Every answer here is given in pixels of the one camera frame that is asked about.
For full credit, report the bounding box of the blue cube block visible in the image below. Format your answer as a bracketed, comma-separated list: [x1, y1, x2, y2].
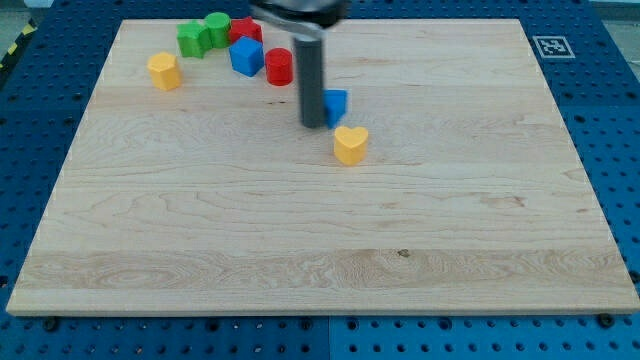
[229, 36, 264, 77]

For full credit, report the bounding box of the blue triangle block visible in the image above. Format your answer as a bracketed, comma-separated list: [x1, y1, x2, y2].
[324, 89, 348, 129]

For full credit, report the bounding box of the wooden board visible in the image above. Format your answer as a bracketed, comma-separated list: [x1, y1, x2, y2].
[7, 19, 639, 317]

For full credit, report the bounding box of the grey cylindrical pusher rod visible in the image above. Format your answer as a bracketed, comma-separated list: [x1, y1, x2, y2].
[293, 35, 325, 128]

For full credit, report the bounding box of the red cylinder block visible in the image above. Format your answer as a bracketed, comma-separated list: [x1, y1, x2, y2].
[265, 48, 293, 86]

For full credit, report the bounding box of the green cylinder block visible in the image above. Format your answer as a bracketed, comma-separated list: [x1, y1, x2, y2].
[204, 12, 231, 49]

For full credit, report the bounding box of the yellow heart block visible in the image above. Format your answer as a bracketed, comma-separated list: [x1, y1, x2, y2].
[333, 126, 369, 166]

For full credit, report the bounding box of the yellow hexagon block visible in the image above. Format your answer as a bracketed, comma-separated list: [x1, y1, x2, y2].
[147, 52, 182, 91]

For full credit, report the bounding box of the green star block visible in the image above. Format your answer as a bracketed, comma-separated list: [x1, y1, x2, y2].
[176, 20, 211, 59]

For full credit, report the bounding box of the red star block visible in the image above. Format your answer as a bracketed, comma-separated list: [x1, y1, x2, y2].
[228, 16, 263, 43]

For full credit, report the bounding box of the black bolt front right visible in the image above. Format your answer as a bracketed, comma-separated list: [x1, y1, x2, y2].
[597, 313, 615, 329]

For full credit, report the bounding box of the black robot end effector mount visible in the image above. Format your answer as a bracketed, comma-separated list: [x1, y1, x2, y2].
[249, 0, 348, 39]

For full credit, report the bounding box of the black bolt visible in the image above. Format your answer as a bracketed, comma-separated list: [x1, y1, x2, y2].
[597, 313, 615, 329]
[42, 317, 59, 332]

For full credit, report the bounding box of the white fiducial marker tag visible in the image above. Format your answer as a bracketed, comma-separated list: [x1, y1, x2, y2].
[533, 35, 575, 59]

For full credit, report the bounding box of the black bolt front left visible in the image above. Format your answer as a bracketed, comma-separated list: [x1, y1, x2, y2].
[42, 317, 59, 332]

